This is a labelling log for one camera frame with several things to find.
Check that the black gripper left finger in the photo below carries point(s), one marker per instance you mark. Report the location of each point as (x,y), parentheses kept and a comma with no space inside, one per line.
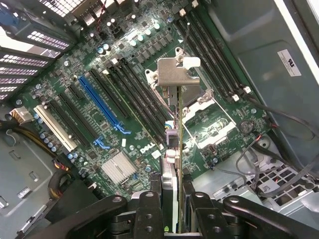
(149,211)

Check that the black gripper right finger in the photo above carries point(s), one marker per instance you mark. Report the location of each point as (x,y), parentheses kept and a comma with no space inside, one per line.
(202,216)

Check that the silver chipset heatsink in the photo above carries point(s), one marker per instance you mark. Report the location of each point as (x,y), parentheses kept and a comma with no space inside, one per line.
(118,166)

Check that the black plastic shroud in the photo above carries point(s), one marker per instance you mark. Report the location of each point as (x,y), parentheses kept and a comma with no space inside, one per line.
(74,196)

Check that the perforated metal drive cage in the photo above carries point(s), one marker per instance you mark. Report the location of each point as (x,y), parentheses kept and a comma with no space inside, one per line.
(274,179)

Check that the metal socket cover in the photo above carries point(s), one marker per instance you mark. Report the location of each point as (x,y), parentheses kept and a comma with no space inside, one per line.
(199,109)

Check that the black RAM slot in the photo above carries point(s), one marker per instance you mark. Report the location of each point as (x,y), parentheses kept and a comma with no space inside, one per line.
(151,99)
(203,49)
(222,49)
(209,49)
(216,49)
(135,99)
(144,99)

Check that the long black expansion slot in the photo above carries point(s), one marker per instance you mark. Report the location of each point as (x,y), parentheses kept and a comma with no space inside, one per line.
(109,93)
(78,119)
(67,123)

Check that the blue expansion slot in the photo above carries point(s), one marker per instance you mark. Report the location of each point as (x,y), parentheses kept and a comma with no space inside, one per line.
(99,102)

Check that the CPU socket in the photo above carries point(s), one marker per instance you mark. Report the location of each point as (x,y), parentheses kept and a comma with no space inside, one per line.
(197,92)

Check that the white expansion slot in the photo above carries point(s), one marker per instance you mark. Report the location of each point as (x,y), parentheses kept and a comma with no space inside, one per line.
(54,128)

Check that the short black expansion slot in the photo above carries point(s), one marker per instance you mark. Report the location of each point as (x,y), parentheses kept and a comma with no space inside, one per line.
(76,92)

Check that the green motherboard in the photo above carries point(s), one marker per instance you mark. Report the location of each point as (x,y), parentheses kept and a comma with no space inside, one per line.
(82,59)

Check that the thin locking lever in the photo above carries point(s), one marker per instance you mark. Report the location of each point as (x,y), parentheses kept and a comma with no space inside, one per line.
(187,32)

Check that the open black PC case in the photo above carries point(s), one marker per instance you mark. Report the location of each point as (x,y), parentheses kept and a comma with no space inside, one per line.
(261,30)

